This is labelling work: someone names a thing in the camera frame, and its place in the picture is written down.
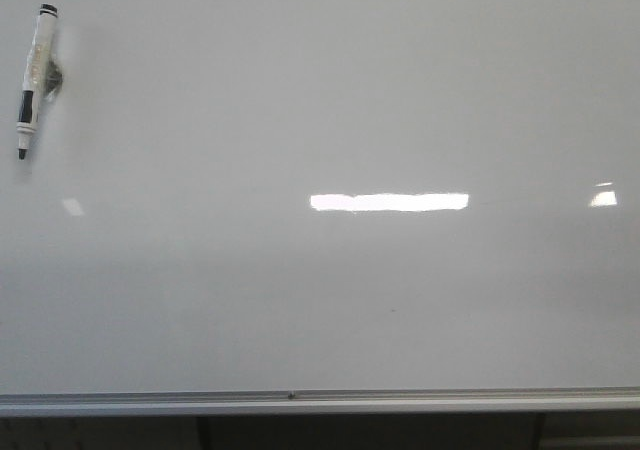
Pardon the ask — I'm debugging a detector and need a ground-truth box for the white black whiteboard marker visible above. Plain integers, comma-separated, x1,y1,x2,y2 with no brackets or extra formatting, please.
16,3,63,161

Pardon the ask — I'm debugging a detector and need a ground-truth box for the white whiteboard with aluminium frame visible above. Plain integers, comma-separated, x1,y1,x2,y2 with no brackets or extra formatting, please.
1,0,639,417

